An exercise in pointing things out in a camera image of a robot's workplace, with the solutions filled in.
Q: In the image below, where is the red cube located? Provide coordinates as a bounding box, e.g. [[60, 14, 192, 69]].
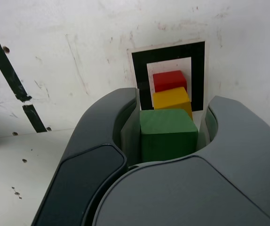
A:
[[152, 70, 188, 93]]

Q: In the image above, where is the yellow cube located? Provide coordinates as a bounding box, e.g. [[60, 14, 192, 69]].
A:
[[152, 86, 193, 121]]

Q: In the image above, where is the black tape square outline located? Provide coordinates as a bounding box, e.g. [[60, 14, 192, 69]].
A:
[[131, 41, 206, 112]]

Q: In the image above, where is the black tape strip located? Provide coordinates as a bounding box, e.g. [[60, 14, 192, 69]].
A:
[[0, 43, 48, 133]]

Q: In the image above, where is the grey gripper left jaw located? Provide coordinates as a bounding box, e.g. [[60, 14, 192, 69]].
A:
[[31, 88, 142, 226]]

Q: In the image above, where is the green cube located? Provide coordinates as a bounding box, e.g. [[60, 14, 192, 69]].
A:
[[139, 108, 199, 163]]

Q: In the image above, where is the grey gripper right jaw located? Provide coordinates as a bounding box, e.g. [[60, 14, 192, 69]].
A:
[[92, 95, 270, 226]]

